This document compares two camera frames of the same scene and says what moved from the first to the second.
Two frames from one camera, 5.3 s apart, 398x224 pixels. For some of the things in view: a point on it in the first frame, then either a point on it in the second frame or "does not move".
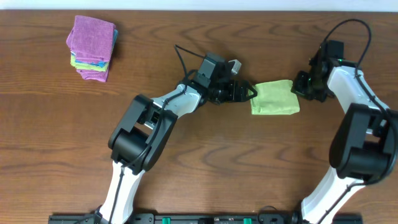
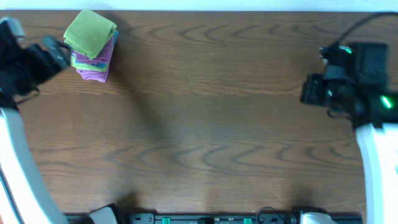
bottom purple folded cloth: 87,74 does not move
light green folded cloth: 86,66 does not move
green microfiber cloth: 275,98 → 89,33
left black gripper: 236,91 → 45,59
